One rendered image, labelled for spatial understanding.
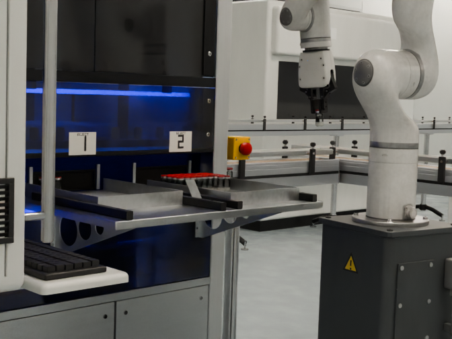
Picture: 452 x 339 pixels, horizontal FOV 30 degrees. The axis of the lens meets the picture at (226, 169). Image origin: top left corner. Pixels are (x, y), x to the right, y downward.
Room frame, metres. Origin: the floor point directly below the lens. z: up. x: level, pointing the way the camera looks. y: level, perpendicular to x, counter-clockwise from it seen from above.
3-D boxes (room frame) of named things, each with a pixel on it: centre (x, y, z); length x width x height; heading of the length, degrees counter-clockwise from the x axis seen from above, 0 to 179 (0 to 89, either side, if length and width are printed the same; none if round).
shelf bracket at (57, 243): (2.05, 0.32, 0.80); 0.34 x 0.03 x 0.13; 44
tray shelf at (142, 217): (2.23, 0.15, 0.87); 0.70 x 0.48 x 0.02; 134
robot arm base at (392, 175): (2.09, -0.41, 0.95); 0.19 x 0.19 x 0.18
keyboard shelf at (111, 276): (1.72, 0.44, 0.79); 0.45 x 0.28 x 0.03; 43
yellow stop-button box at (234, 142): (2.65, -0.03, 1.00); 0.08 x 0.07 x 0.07; 44
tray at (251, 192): (2.33, 0.01, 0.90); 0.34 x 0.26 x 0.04; 44
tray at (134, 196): (2.16, 0.32, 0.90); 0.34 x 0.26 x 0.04; 44
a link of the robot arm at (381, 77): (2.07, -0.39, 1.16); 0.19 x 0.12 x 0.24; 126
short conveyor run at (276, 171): (2.95, -0.13, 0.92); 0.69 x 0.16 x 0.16; 134
